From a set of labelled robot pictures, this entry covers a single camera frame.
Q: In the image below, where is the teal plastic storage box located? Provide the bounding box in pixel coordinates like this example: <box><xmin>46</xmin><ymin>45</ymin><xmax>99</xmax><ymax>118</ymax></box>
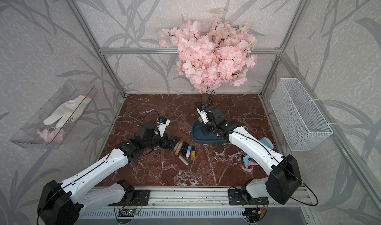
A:
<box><xmin>191</xmin><ymin>120</ymin><xmax>227</xmax><ymax>145</ymax></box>

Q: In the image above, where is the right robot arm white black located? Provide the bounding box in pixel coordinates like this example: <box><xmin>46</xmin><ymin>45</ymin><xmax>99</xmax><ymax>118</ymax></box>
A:
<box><xmin>197</xmin><ymin>105</ymin><xmax>302</xmax><ymax>205</ymax></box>

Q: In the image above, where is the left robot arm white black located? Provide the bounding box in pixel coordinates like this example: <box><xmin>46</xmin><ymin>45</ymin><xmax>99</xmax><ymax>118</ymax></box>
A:
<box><xmin>37</xmin><ymin>119</ymin><xmax>180</xmax><ymax>225</ymax></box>

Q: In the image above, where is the black lipstick gold band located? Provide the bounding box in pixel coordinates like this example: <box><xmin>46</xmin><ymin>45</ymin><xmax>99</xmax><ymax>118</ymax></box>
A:
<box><xmin>179</xmin><ymin>142</ymin><xmax>188</xmax><ymax>155</ymax></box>

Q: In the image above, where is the black lipstick silver band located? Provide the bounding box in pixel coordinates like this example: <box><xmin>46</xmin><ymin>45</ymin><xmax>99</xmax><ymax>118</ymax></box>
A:
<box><xmin>182</xmin><ymin>143</ymin><xmax>189</xmax><ymax>156</ymax></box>

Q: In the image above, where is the gold black square lipstick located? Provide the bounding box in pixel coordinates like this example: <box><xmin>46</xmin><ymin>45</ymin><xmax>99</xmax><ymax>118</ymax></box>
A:
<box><xmin>190</xmin><ymin>146</ymin><xmax>196</xmax><ymax>160</ymax></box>

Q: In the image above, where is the pink teal toy object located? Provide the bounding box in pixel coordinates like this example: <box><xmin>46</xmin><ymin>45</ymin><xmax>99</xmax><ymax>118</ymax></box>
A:
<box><xmin>243</xmin><ymin>155</ymin><xmax>258</xmax><ymax>169</ymax></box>

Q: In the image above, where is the pink cherry blossom tree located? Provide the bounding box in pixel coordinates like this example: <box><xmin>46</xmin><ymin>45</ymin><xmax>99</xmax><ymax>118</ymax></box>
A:
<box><xmin>159</xmin><ymin>8</ymin><xmax>258</xmax><ymax>94</ymax></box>

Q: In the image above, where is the left green circuit board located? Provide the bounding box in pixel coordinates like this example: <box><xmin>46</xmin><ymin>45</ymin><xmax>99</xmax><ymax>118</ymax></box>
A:
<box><xmin>117</xmin><ymin>208</ymin><xmax>141</xmax><ymax>217</ymax></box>

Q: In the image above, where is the white work glove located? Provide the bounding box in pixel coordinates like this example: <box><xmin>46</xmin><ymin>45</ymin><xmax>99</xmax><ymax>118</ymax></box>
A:
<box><xmin>43</xmin><ymin>95</ymin><xmax>92</xmax><ymax>128</ymax></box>

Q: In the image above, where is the pink flower sprig on shelf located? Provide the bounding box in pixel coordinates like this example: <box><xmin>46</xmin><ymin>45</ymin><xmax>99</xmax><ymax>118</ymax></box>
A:
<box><xmin>36</xmin><ymin>128</ymin><xmax>65</xmax><ymax>143</ymax></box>

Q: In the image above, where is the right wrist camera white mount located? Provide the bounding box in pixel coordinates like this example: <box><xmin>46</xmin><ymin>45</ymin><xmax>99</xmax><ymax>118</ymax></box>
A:
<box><xmin>197</xmin><ymin>105</ymin><xmax>209</xmax><ymax>124</ymax></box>

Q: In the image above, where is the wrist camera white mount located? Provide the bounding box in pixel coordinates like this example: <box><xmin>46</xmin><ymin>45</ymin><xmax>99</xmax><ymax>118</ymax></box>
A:
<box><xmin>197</xmin><ymin>105</ymin><xmax>209</xmax><ymax>124</ymax></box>
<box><xmin>158</xmin><ymin>117</ymin><xmax>170</xmax><ymax>137</ymax></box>

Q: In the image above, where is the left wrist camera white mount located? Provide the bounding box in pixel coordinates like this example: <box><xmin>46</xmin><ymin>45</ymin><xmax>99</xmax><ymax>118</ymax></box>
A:
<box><xmin>158</xmin><ymin>117</ymin><xmax>170</xmax><ymax>137</ymax></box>

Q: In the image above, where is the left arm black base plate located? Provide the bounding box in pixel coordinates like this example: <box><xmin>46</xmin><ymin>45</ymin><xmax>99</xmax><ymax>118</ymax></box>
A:
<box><xmin>108</xmin><ymin>189</ymin><xmax>151</xmax><ymax>207</ymax></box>

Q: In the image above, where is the aluminium front rail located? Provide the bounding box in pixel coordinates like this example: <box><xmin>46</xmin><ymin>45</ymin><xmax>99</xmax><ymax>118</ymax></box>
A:
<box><xmin>62</xmin><ymin>186</ymin><xmax>313</xmax><ymax>209</ymax></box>

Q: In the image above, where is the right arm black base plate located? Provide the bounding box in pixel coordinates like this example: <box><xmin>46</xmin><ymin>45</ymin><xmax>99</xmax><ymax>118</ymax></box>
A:
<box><xmin>228</xmin><ymin>186</ymin><xmax>269</xmax><ymax>206</ymax></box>

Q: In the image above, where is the white wire mesh basket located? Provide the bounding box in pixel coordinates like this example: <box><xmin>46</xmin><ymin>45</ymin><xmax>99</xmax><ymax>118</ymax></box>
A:
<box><xmin>270</xmin><ymin>78</ymin><xmax>333</xmax><ymax>152</ymax></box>

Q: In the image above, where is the right circuit board with wires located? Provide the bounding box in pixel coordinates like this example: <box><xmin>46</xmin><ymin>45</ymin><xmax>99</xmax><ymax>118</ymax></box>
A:
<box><xmin>242</xmin><ymin>208</ymin><xmax>265</xmax><ymax>224</ymax></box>

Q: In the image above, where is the clear acrylic wall shelf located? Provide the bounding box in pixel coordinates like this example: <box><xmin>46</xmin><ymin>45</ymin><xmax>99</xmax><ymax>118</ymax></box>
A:
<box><xmin>10</xmin><ymin>80</ymin><xmax>98</xmax><ymax>149</ymax></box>

